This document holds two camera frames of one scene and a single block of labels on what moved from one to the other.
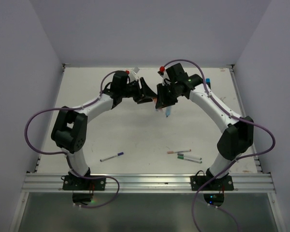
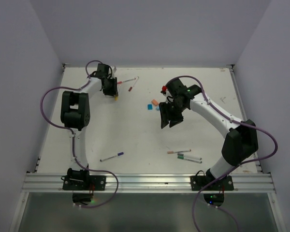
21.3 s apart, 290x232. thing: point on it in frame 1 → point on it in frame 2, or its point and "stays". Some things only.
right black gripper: x=162 y=100 → x=165 y=113
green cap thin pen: x=182 y=157 stays
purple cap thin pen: x=118 y=154 stays
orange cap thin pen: x=172 y=152 stays
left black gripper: x=139 y=98 → x=113 y=91
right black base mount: x=225 y=183 stays
